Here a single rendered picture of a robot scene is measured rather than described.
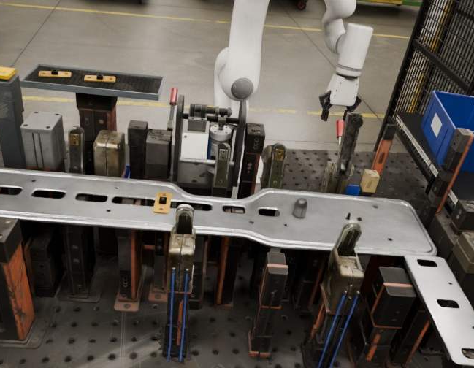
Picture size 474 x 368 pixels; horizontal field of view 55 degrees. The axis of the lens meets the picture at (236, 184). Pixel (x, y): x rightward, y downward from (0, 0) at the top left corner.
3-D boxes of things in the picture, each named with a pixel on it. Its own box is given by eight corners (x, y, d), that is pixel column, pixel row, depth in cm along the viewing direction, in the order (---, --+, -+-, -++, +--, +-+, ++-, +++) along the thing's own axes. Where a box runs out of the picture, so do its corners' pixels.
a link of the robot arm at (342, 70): (353, 64, 158) (351, 72, 160) (332, 61, 155) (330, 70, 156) (368, 70, 151) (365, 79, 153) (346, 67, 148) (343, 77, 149)
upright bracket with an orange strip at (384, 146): (340, 265, 145) (387, 125, 118) (339, 262, 147) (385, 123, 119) (349, 266, 146) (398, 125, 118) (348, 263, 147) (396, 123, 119)
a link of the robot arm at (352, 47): (330, 60, 155) (348, 68, 148) (340, 20, 149) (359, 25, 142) (349, 63, 159) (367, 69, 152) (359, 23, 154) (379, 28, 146)
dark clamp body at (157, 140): (136, 255, 139) (136, 144, 118) (143, 227, 150) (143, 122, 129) (171, 257, 140) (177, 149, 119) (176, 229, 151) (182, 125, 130)
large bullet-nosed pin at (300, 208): (292, 223, 114) (297, 201, 111) (291, 215, 117) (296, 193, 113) (304, 223, 115) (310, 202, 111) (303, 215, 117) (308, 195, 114)
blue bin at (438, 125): (438, 167, 138) (455, 128, 130) (418, 123, 163) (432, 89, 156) (494, 177, 137) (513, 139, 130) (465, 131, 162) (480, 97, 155)
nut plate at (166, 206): (168, 214, 109) (169, 209, 108) (152, 212, 109) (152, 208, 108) (172, 193, 116) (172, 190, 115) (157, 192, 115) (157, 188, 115)
